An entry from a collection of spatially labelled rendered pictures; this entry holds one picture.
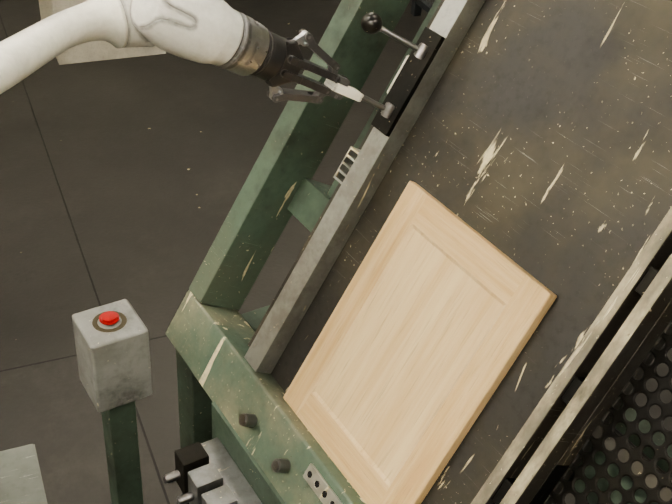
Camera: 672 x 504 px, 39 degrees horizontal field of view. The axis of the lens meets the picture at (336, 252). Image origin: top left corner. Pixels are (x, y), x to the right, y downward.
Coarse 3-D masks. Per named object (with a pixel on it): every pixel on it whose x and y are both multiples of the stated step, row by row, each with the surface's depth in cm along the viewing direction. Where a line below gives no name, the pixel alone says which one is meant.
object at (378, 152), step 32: (448, 0) 167; (480, 0) 165; (448, 32) 165; (448, 64) 169; (416, 96) 169; (384, 160) 173; (352, 192) 175; (320, 224) 180; (352, 224) 178; (320, 256) 178; (288, 288) 183; (288, 320) 182; (256, 352) 186
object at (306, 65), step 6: (288, 60) 153; (294, 60) 152; (300, 60) 153; (306, 60) 157; (300, 66) 154; (306, 66) 155; (312, 66) 156; (318, 66) 158; (312, 72) 157; (318, 72) 157; (324, 72) 158; (330, 72) 159; (330, 78) 159; (336, 78) 160
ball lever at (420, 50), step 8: (368, 16) 163; (376, 16) 163; (368, 24) 163; (376, 24) 163; (368, 32) 164; (376, 32) 165; (384, 32) 165; (392, 32) 166; (400, 40) 166; (416, 48) 167; (424, 48) 166; (416, 56) 167
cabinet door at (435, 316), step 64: (384, 256) 169; (448, 256) 159; (384, 320) 166; (448, 320) 156; (512, 320) 147; (320, 384) 175; (384, 384) 164; (448, 384) 154; (384, 448) 161; (448, 448) 151
